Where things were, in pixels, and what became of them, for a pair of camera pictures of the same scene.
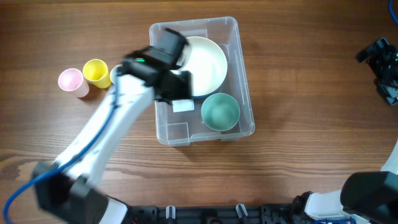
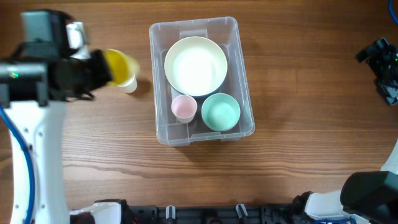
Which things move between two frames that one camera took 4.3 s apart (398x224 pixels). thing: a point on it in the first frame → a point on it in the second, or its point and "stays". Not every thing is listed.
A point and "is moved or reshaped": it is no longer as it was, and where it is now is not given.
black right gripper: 389,91 stays
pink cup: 73,80 is moved or reshaped
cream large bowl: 207,61 stays
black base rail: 263,214 stays
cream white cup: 113,74 is moved or reshaped
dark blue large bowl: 217,91 stays
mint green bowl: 220,112 stays
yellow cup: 95,71 is moved or reshaped
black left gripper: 186,89 → 101,73
